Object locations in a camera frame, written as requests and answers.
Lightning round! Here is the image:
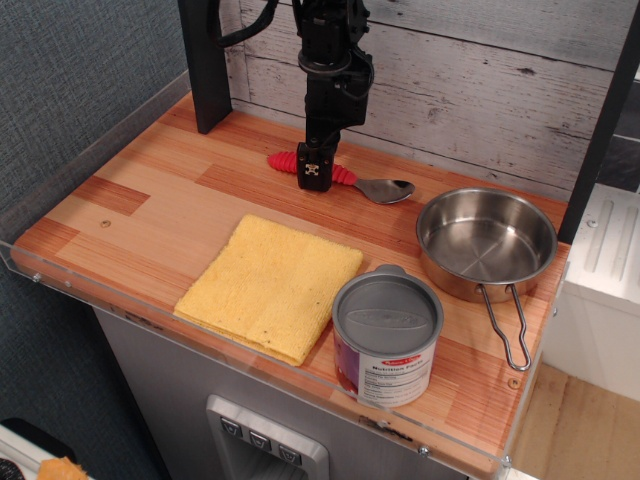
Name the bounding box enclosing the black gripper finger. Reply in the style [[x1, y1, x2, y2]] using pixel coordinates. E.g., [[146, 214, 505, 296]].
[[296, 142, 334, 192]]

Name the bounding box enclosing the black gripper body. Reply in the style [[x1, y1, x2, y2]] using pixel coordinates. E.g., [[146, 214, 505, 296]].
[[298, 47, 374, 149]]

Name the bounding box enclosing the red handled metal spoon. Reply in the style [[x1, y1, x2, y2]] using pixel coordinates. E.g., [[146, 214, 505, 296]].
[[267, 152, 416, 205]]

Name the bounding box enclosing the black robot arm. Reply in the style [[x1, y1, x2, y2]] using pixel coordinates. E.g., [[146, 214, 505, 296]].
[[293, 1, 374, 192]]

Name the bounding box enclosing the yellow folded cloth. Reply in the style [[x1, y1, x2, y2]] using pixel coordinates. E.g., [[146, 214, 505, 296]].
[[174, 215, 364, 366]]

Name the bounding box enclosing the toy tin can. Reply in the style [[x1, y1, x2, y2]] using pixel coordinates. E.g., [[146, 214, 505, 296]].
[[332, 265, 444, 408]]

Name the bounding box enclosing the grey toy fridge cabinet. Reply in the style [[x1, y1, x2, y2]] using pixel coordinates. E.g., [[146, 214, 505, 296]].
[[96, 310, 465, 479]]

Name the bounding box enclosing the silver dispenser button panel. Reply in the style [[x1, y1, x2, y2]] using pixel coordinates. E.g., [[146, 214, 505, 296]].
[[206, 394, 330, 479]]

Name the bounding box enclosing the clear acrylic table guard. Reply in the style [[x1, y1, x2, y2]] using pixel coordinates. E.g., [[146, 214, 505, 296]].
[[0, 74, 571, 476]]

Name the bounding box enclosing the white toy appliance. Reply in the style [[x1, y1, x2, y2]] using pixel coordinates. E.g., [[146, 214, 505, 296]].
[[542, 185, 639, 400]]

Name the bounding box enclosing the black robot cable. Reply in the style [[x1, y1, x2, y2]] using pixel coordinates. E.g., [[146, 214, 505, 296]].
[[215, 0, 281, 50]]

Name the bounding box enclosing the black left frame post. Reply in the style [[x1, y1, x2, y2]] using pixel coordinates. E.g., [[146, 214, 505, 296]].
[[177, 0, 232, 134]]

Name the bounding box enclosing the black frame post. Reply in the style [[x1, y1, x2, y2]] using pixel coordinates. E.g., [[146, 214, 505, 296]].
[[177, 0, 232, 134], [558, 2, 639, 244]]

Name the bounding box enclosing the steel pan with wire handle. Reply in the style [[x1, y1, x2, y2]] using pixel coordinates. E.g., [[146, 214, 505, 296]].
[[416, 187, 558, 372]]

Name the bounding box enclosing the black right frame post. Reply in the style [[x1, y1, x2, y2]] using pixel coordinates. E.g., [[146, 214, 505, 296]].
[[558, 2, 639, 244]]

